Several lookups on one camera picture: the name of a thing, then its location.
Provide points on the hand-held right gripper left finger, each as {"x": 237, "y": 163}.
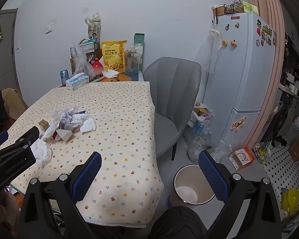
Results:
{"x": 87, "y": 176}

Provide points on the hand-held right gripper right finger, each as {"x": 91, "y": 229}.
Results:
{"x": 213, "y": 176}

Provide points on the small cardboard box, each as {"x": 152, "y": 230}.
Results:
{"x": 43, "y": 125}

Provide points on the white tissue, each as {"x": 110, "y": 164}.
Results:
{"x": 48, "y": 132}
{"x": 88, "y": 125}
{"x": 77, "y": 117}
{"x": 111, "y": 74}
{"x": 42, "y": 153}

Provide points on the beige waste bin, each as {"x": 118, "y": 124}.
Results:
{"x": 186, "y": 194}

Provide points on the red white cigarette pack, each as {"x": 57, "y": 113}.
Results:
{"x": 64, "y": 135}

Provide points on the clear plastic wrapper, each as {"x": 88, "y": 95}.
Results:
{"x": 63, "y": 112}

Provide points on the empty clear plastic bag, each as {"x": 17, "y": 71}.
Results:
{"x": 220, "y": 150}

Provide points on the orange white carton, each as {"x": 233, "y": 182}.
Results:
{"x": 243, "y": 158}

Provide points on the clear bag of bottles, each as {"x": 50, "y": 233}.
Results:
{"x": 196, "y": 139}

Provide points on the purple plastic item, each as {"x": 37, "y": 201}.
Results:
{"x": 169, "y": 201}

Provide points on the yellow green packet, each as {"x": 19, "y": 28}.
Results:
{"x": 263, "y": 151}

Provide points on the dotted cream tablecloth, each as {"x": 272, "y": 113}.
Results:
{"x": 119, "y": 129}

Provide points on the gold figures fridge magnet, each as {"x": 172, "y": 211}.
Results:
{"x": 238, "y": 124}

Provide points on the person's dark clothed knee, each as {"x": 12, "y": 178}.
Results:
{"x": 177, "y": 225}

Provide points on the white bag of packaging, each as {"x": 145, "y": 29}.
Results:
{"x": 201, "y": 112}

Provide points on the blue drink can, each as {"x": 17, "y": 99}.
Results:
{"x": 64, "y": 76}

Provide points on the blue white tissue box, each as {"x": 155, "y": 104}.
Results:
{"x": 76, "y": 81}

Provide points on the grey cabinet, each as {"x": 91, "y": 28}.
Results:
{"x": 5, "y": 62}

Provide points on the yellow plastic item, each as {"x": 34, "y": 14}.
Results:
{"x": 291, "y": 199}

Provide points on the yellow green carton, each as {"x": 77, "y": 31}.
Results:
{"x": 72, "y": 66}

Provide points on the black bag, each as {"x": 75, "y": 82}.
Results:
{"x": 279, "y": 122}

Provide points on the crumpled clear plastic bag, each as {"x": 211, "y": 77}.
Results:
{"x": 82, "y": 67}

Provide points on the teal pink stick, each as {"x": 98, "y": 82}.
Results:
{"x": 98, "y": 79}

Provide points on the red round vase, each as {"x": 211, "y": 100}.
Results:
{"x": 97, "y": 66}

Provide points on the grey upholstered chair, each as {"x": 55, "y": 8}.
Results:
{"x": 172, "y": 84}

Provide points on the white refrigerator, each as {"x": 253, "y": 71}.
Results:
{"x": 241, "y": 79}

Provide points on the orange mat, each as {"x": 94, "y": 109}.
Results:
{"x": 124, "y": 78}

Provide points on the yellow snack bag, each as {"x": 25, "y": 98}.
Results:
{"x": 113, "y": 54}

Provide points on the white hanging bag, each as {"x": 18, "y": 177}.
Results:
{"x": 214, "y": 54}

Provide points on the clear glass jar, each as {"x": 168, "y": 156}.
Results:
{"x": 132, "y": 62}

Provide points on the dark shelf with dishes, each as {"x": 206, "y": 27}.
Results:
{"x": 294, "y": 79}

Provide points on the orange round fridge magnet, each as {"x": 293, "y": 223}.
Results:
{"x": 223, "y": 42}

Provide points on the yellow figure fridge magnet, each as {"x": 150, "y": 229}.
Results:
{"x": 233, "y": 43}

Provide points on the tall green box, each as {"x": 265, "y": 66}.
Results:
{"x": 139, "y": 39}

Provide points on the dark bicycle fridge magnet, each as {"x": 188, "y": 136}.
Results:
{"x": 227, "y": 26}

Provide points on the cluster of fridge magnets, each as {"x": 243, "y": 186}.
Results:
{"x": 266, "y": 32}

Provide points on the brown fridge label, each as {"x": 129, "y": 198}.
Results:
{"x": 235, "y": 17}

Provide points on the brown woven basket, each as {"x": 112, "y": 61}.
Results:
{"x": 219, "y": 10}

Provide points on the green yellow card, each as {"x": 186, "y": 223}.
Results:
{"x": 250, "y": 7}

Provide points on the white wall switch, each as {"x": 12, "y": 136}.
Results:
{"x": 48, "y": 28}

